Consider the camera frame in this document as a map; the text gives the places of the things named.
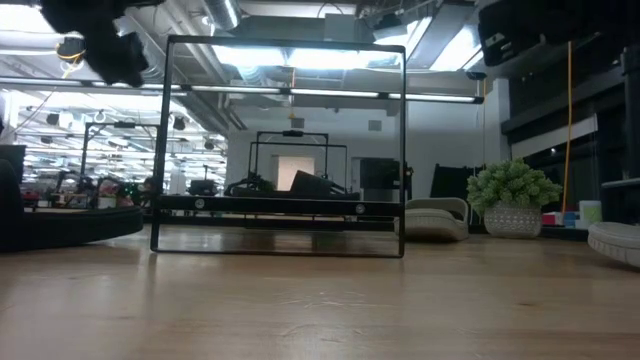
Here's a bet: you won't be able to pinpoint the round green plant white pot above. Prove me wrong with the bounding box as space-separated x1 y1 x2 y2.
465 158 564 239

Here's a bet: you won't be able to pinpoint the fluorescent ceiling light panel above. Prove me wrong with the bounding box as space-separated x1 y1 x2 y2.
209 42 404 72

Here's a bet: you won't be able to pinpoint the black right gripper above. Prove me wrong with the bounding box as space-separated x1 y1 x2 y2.
477 2 545 69

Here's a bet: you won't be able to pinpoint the silver ceiling duct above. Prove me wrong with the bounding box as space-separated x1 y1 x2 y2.
201 0 242 32

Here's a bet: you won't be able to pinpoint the yellow cable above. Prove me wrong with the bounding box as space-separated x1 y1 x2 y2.
561 41 575 216

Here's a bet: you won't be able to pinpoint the small black background rig frame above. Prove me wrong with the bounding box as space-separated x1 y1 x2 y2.
255 129 331 176

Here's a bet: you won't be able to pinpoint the black aluminium table frame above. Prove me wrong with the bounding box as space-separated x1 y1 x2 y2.
142 214 591 242

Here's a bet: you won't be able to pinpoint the red and blue boxes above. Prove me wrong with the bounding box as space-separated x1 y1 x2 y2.
541 210 581 229

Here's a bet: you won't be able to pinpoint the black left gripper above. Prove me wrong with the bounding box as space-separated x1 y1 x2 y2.
82 27 150 87

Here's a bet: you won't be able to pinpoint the grey slide sandal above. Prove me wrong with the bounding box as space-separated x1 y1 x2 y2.
403 196 470 243
586 221 640 269

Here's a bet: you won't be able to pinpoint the black background chair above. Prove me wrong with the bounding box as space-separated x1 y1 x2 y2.
430 163 484 201

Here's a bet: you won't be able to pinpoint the cluttered background workbench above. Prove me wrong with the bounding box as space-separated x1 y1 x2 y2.
22 172 152 210

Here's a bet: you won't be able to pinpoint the long horizontal light bar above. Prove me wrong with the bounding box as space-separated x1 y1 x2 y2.
0 76 485 105

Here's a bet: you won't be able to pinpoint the tall black background rig frame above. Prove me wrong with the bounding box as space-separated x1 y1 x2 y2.
79 121 162 201

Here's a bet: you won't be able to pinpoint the green and white container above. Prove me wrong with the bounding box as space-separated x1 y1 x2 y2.
578 199 604 227

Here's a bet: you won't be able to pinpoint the black background cabinet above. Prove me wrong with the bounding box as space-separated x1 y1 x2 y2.
358 156 415 202

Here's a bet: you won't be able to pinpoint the wooden shelf with black frames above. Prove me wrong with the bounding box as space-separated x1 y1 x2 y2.
149 34 407 260

